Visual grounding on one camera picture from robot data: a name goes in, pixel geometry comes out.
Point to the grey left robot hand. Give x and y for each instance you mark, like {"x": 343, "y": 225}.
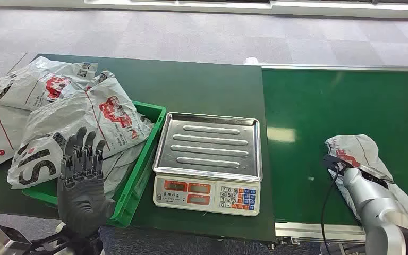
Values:
{"x": 81, "y": 197}

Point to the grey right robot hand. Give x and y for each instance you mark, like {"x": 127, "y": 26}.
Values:
{"x": 376, "y": 176}

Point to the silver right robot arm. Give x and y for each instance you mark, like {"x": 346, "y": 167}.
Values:
{"x": 373, "y": 204}

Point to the green conveyor belt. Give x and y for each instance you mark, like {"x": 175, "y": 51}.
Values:
{"x": 313, "y": 105}

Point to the green plastic crate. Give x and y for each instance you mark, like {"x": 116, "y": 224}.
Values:
{"x": 139, "y": 176}

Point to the white electronic scale body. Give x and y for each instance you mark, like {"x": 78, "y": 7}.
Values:
{"x": 190, "y": 197}

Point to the steel scale pan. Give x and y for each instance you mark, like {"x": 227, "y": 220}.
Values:
{"x": 207, "y": 144}

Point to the aluminium conveyor frame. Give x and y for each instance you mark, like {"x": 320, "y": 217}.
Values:
{"x": 313, "y": 232}

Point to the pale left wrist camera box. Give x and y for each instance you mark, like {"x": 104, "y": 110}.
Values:
{"x": 0, "y": 243}

